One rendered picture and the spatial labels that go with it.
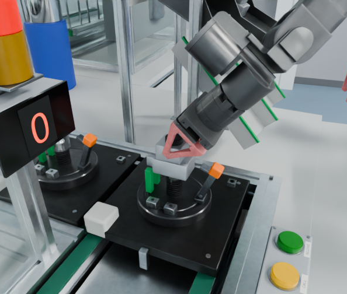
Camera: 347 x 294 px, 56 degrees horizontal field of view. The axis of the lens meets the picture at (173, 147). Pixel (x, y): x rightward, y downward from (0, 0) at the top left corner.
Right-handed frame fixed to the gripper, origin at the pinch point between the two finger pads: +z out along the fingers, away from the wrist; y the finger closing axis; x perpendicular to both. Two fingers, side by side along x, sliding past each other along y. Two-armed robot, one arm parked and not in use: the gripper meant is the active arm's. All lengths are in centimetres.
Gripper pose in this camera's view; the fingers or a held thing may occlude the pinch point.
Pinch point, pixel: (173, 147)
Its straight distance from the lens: 56.4
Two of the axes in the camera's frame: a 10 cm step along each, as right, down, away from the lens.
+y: -3.9, 4.7, -7.9
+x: 6.9, 7.2, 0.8
